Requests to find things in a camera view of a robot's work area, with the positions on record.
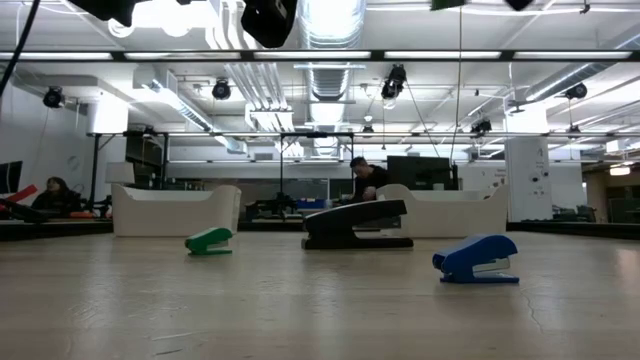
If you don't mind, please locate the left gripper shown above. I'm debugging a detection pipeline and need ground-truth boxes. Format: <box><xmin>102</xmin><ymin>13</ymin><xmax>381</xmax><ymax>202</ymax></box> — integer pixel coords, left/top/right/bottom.
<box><xmin>240</xmin><ymin>0</ymin><xmax>299</xmax><ymax>50</ymax></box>

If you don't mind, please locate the black stapler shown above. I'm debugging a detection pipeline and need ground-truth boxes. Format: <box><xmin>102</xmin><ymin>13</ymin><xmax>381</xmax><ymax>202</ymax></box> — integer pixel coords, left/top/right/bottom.
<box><xmin>301</xmin><ymin>198</ymin><xmax>415</xmax><ymax>251</ymax></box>

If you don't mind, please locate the green mini stapler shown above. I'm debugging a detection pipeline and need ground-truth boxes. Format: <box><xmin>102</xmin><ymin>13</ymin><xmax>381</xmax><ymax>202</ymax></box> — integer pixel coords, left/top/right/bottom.
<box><xmin>184</xmin><ymin>227</ymin><xmax>235</xmax><ymax>257</ymax></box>

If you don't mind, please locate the blue mini stapler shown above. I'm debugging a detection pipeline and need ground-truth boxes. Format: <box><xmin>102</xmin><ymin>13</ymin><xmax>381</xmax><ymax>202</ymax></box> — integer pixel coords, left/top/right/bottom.
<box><xmin>432</xmin><ymin>234</ymin><xmax>521</xmax><ymax>285</ymax></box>

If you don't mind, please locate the black overhead crossbar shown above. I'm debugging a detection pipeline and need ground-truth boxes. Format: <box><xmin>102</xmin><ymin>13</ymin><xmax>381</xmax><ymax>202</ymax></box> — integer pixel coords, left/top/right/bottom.
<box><xmin>0</xmin><ymin>48</ymin><xmax>640</xmax><ymax>63</ymax></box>

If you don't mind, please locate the white square pillar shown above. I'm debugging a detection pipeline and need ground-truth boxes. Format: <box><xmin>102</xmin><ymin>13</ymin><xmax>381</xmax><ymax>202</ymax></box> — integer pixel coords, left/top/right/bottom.
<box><xmin>504</xmin><ymin>135</ymin><xmax>554</xmax><ymax>223</ymax></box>

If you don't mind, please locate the person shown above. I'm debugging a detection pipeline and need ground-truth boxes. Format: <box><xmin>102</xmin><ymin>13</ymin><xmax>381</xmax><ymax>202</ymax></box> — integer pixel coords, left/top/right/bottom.
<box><xmin>348</xmin><ymin>156</ymin><xmax>390</xmax><ymax>204</ymax></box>
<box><xmin>30</xmin><ymin>175</ymin><xmax>85</xmax><ymax>217</ymax></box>

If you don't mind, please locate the black monitor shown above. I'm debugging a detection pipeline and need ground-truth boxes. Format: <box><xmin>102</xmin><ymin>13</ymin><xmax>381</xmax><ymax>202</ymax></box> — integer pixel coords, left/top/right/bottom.
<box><xmin>0</xmin><ymin>160</ymin><xmax>24</xmax><ymax>196</ymax></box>
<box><xmin>386</xmin><ymin>155</ymin><xmax>459</xmax><ymax>192</ymax></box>

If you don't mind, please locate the white plastic bin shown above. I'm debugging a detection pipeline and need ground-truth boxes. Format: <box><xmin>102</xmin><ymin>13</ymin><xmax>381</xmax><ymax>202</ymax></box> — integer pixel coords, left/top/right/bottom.
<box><xmin>110</xmin><ymin>183</ymin><xmax>243</xmax><ymax>238</ymax></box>
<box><xmin>375</xmin><ymin>183</ymin><xmax>510</xmax><ymax>240</ymax></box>

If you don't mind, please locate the red bar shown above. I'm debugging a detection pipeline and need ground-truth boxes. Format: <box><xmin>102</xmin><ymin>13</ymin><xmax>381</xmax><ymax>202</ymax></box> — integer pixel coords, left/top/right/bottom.
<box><xmin>0</xmin><ymin>183</ymin><xmax>41</xmax><ymax>205</ymax></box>

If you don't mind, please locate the black sloped bar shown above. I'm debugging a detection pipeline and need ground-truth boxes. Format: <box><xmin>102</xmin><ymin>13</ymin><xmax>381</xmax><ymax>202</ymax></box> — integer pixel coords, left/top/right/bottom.
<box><xmin>0</xmin><ymin>197</ymin><xmax>51</xmax><ymax>225</ymax></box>

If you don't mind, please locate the silver round air duct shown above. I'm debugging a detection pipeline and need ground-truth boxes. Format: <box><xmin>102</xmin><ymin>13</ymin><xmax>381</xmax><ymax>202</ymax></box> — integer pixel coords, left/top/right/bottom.
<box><xmin>295</xmin><ymin>0</ymin><xmax>367</xmax><ymax>104</ymax></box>

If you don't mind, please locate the grey round air duct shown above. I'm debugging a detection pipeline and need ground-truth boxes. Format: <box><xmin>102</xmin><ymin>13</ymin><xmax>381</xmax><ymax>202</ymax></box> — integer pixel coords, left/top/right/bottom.
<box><xmin>522</xmin><ymin>24</ymin><xmax>640</xmax><ymax>104</ymax></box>

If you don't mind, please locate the white rectangular air duct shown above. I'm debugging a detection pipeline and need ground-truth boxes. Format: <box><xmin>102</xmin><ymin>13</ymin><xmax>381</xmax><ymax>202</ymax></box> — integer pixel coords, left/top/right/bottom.
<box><xmin>132</xmin><ymin>67</ymin><xmax>249</xmax><ymax>155</ymax></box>

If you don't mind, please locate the black background rig frame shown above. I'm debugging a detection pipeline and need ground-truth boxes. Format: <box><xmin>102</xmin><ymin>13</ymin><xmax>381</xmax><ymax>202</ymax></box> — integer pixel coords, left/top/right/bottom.
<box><xmin>85</xmin><ymin>130</ymin><xmax>357</xmax><ymax>214</ymax></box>

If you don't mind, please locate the black hanging cable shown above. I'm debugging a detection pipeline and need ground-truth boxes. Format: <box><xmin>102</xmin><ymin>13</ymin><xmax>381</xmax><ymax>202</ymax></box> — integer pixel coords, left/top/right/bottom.
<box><xmin>0</xmin><ymin>0</ymin><xmax>45</xmax><ymax>101</ymax></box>

